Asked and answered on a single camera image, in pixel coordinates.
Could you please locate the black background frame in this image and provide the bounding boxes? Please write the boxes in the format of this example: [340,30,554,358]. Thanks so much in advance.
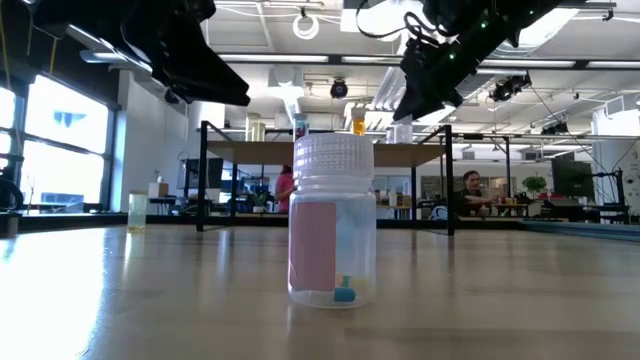
[452,130,514,221]

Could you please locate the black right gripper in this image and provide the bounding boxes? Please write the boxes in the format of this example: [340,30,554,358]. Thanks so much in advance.
[393,0,501,122]

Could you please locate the silver ventilation duct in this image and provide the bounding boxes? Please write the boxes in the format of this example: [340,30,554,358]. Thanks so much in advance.
[464,0,584,104]

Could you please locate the amber vial white cap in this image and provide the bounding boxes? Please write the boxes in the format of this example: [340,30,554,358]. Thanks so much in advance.
[350,107,367,137]

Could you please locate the blue strip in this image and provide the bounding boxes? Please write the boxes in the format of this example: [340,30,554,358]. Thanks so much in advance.
[522,219,640,244]

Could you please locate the black monitor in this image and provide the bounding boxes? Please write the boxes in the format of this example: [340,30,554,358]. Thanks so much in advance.
[551,159,595,198]

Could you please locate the ceiling light rail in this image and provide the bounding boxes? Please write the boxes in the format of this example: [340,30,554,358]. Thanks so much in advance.
[79,48,640,70]

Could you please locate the white ceiling vent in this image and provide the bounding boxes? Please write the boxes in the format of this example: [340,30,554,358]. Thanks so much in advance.
[267,64,307,127]

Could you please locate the green potted plant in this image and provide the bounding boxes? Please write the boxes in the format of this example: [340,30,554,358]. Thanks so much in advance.
[522,174,548,201]

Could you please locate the black stand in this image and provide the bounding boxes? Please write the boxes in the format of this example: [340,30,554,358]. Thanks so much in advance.
[594,168,631,224]

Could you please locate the white cable coil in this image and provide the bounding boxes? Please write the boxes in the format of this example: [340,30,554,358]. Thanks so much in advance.
[292,7,320,41]

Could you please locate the black ceiling spotlight cluster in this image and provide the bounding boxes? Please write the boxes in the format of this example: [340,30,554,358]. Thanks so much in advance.
[488,73,533,104]

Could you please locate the blue vial pink pills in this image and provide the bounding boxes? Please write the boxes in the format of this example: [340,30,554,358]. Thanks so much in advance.
[293,112,310,142]

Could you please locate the yellow hanging cable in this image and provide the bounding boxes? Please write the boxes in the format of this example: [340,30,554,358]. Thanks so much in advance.
[48,29,59,76]

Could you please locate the black table frame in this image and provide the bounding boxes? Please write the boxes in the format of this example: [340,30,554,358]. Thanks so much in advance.
[0,212,526,232]

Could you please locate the person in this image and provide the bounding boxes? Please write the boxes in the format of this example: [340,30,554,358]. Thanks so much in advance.
[274,164,296,214]
[452,169,494,217]

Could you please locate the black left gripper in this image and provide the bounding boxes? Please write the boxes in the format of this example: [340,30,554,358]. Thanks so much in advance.
[29,0,250,107]

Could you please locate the white ceiling pipes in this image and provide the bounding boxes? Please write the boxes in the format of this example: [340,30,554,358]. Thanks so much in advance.
[369,29,416,131]

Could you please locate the clear bottle pink label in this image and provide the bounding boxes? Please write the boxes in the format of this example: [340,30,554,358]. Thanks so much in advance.
[287,132,377,309]

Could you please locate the wooden shelf black frame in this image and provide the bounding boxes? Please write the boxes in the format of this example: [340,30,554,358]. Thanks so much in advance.
[196,119,457,237]

